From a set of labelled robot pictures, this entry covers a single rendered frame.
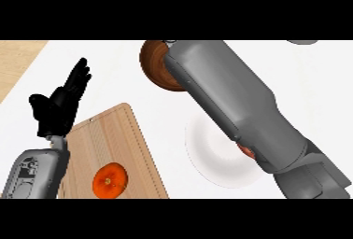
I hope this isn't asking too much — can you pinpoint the grey rounded object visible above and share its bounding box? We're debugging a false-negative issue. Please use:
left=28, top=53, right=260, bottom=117
left=285, top=39, right=321, bottom=46

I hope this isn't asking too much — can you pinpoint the pale wooden cutting board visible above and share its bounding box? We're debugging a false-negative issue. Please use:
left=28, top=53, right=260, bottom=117
left=56, top=102, right=170, bottom=200

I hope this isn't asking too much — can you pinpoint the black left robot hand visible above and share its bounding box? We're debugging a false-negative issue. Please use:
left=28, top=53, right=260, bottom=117
left=28, top=57, right=93, bottom=139

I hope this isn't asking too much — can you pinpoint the orange-red fruit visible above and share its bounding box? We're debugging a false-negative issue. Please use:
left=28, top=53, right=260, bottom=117
left=238, top=143, right=257, bottom=160

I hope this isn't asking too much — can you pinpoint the brown wooden bowl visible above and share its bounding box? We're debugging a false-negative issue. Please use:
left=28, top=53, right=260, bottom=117
left=137, top=39, right=188, bottom=92

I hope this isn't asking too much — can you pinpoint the orange round fruit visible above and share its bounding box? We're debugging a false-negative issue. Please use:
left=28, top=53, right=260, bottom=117
left=92, top=162, right=130, bottom=200

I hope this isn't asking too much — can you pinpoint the white plate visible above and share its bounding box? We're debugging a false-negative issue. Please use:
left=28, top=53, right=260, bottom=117
left=183, top=113, right=267, bottom=190

